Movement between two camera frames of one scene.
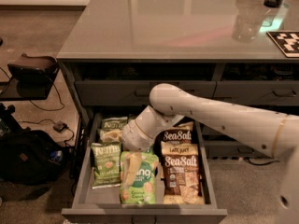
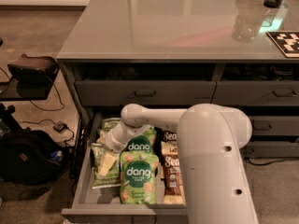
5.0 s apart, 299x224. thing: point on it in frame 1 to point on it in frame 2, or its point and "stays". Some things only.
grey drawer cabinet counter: [226, 42] stays
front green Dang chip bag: [142, 190] stays
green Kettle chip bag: [106, 164] stays
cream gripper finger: [133, 162] to [107, 162]
